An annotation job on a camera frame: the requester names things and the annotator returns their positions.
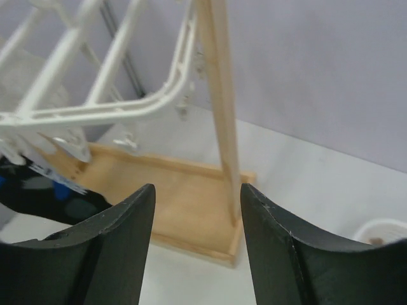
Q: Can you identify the wooden hanger rack stand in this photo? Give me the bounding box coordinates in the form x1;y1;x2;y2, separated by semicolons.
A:
41;0;257;269

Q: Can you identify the white plastic clip hanger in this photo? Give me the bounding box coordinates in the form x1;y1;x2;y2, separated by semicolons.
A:
1;1;198;165

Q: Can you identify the beige brown sock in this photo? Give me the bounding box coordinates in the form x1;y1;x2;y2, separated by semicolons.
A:
369;238;383;245

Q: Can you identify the white perforated sock basket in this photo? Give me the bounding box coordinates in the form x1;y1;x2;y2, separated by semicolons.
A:
352;219;406;245

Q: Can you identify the black blue sports sock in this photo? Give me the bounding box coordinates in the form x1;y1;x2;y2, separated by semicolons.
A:
1;157;112;225

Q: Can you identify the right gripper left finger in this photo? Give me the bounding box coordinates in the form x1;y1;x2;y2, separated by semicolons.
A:
1;184;156;304

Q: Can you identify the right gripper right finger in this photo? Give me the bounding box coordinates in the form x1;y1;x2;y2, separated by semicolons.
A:
240;183;406;304

